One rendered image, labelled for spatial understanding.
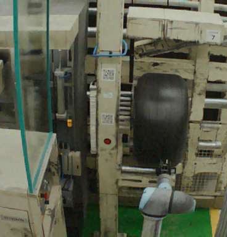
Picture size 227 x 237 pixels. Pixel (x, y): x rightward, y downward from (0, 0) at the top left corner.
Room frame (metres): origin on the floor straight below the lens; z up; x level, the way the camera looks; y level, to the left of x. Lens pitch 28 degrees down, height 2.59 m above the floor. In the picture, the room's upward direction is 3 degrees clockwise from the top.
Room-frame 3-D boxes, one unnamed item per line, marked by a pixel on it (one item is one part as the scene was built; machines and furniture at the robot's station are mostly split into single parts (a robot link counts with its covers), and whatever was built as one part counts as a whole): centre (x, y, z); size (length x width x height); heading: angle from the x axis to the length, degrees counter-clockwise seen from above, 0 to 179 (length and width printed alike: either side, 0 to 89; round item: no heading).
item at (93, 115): (2.35, 0.27, 1.19); 0.05 x 0.04 x 0.48; 0
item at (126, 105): (2.78, 0.15, 1.05); 0.20 x 0.15 x 0.30; 90
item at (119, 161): (2.40, 0.11, 0.90); 0.40 x 0.03 x 0.10; 0
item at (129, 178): (2.26, -0.07, 0.84); 0.36 x 0.09 x 0.06; 90
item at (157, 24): (2.70, -0.20, 1.71); 0.61 x 0.25 x 0.15; 90
